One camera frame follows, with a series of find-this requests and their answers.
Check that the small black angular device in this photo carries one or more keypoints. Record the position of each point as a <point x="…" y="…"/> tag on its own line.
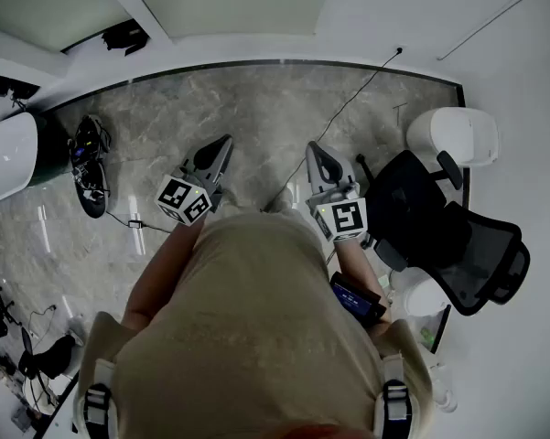
<point x="119" y="38"/>

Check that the black floor equipment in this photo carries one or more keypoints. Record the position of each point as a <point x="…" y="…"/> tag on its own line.
<point x="55" y="357"/>

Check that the white rounded bin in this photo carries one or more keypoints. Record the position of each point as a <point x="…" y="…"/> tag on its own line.
<point x="457" y="135"/>

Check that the person's beige shirt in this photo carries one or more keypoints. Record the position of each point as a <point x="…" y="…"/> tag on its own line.
<point x="256" y="336"/>

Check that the white waste bin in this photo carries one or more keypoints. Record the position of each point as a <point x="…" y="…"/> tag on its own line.
<point x="421" y="297"/>

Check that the blue screen handheld device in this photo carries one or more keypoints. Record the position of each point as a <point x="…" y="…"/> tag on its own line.
<point x="352" y="297"/>

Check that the black mesh office chair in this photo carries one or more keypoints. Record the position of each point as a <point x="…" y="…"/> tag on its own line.
<point x="402" y="199"/>

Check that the person's left shoe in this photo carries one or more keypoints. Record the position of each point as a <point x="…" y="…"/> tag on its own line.
<point x="231" y="201"/>

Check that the person's shoe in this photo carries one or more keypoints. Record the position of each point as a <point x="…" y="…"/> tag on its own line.
<point x="231" y="201"/>
<point x="279" y="199"/>

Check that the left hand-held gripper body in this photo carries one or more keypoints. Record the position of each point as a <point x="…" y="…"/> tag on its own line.
<point x="178" y="197"/>

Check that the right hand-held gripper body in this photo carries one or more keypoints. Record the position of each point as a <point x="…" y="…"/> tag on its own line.
<point x="343" y="217"/>

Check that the clear plastic bottle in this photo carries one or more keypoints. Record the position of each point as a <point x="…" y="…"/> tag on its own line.
<point x="444" y="393"/>

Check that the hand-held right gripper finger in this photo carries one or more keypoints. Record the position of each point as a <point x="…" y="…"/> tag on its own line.
<point x="345" y="169"/>
<point x="313" y="172"/>

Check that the person's right shoe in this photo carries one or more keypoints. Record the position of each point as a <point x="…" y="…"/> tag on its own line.
<point x="279" y="199"/>

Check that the person's right forearm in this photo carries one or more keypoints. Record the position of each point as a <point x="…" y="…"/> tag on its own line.
<point x="357" y="263"/>

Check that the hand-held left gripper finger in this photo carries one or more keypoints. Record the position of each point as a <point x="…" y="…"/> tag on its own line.
<point x="190" y="159"/>
<point x="223" y="167"/>

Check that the small black tripod device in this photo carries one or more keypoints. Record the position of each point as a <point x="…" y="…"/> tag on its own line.
<point x="17" y="94"/>

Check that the person's left forearm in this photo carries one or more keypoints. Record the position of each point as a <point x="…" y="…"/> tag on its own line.
<point x="160" y="272"/>

